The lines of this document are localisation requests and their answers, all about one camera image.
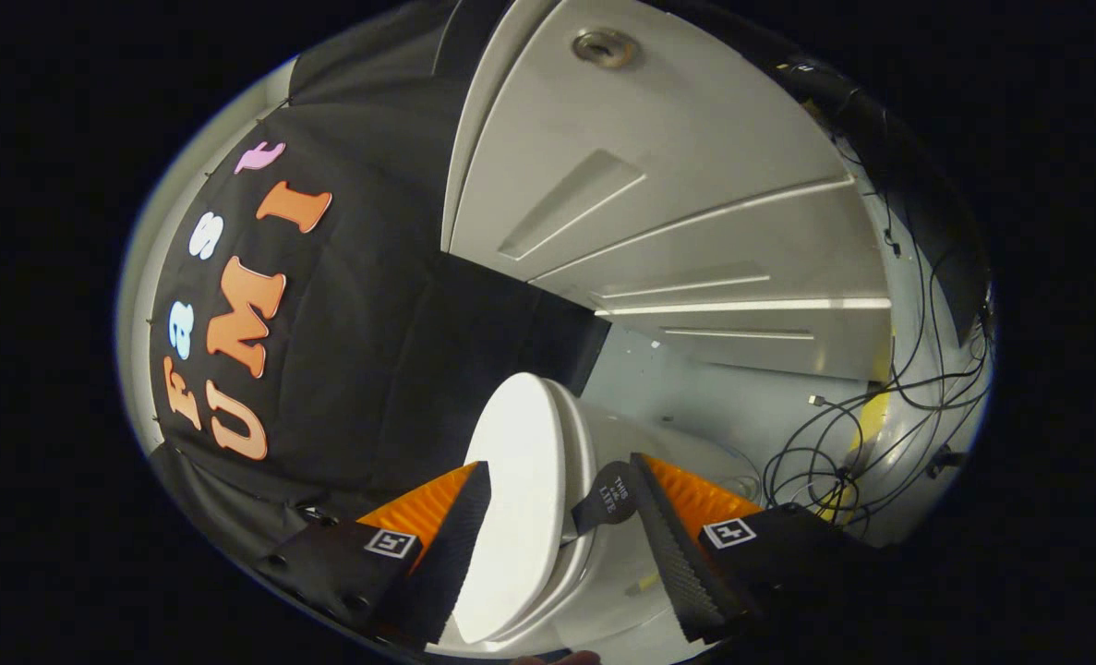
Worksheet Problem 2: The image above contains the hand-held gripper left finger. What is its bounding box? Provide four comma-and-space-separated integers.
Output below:
254, 460, 493, 649

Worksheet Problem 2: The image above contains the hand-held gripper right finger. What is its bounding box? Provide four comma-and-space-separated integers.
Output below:
629, 453, 881, 646

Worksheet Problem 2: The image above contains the black lid lift handle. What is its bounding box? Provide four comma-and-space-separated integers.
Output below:
571, 462, 639, 535

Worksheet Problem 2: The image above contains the white toilet lid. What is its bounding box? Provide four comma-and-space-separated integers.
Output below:
452, 372, 569, 645

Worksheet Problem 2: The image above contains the white toilet body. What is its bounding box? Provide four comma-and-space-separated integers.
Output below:
548, 379, 761, 661

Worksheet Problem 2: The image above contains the white toilet seat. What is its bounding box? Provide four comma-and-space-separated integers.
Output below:
548, 381, 599, 629

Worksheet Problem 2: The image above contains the yellow strip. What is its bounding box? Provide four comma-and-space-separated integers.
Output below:
820, 388, 892, 523

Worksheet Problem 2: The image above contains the black backdrop cloth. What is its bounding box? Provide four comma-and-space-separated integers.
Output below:
146, 0, 613, 555

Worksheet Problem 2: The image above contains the round metal fitting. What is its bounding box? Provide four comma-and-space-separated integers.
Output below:
572, 28, 641, 70

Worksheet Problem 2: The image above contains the bundle of black cables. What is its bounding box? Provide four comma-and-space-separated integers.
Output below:
762, 139, 994, 541

